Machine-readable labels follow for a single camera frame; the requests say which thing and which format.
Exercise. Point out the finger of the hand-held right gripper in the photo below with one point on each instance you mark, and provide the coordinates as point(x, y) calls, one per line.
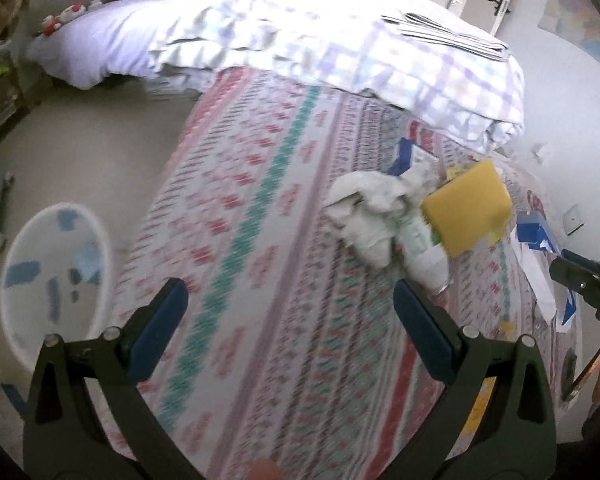
point(582, 257)
point(570, 275)

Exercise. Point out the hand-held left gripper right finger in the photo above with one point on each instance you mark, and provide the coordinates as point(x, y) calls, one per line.
point(425, 330)

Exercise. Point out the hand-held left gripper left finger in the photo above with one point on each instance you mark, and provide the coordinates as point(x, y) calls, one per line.
point(160, 330)

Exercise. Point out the blue white paper wrapper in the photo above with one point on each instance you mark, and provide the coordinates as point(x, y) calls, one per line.
point(535, 240)

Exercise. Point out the white plastic bottle green label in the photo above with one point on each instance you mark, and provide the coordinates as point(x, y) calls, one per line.
point(425, 255)

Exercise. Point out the yellow sponge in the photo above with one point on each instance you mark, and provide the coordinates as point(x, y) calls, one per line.
point(470, 210)

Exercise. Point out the white round plastic bin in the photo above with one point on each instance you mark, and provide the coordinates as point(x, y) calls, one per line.
point(50, 280)

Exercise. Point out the white cloth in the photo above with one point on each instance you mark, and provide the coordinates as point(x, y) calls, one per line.
point(370, 210)

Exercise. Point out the yellow paper scrap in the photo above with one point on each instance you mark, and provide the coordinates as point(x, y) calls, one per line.
point(480, 405)

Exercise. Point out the patterned red green bed sheet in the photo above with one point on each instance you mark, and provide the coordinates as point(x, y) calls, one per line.
point(280, 260)

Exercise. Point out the blue tape strip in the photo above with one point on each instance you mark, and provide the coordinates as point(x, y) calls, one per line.
point(15, 399)

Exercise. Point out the striped folded cloth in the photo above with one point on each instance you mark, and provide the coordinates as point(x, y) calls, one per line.
point(450, 35)

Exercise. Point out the dark bedside shelf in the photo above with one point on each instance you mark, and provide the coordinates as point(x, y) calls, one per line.
point(2, 80)

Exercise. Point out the lavender bed sheet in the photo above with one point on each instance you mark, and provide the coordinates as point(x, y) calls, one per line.
point(105, 35)

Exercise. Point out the checked pastel duvet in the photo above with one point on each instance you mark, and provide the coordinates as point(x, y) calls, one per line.
point(305, 35)

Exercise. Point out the white plush toy red bow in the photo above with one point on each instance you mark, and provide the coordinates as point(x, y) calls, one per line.
point(74, 11)

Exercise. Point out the white wall socket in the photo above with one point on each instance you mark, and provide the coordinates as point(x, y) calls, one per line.
point(575, 220)
point(541, 153)

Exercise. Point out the wall map poster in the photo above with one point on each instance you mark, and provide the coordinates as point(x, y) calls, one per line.
point(580, 15)

